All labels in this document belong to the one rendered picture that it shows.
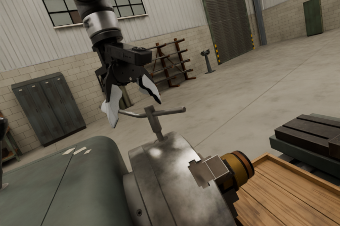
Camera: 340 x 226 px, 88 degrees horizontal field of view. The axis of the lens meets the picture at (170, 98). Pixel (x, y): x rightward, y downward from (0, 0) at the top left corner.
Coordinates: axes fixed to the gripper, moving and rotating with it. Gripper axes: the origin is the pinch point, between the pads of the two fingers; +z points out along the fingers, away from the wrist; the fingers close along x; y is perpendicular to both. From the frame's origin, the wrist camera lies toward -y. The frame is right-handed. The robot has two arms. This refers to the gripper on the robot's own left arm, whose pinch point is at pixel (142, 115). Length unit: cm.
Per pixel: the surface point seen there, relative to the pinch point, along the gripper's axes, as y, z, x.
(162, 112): -7.9, -0.1, 0.5
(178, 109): -12.5, -0.3, 0.5
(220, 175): -16.2, 13.9, -0.5
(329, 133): -28, 33, -54
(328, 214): -27, 43, -26
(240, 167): -14.0, 20.1, -11.7
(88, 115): 623, 37, -214
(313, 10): 18, -65, -1308
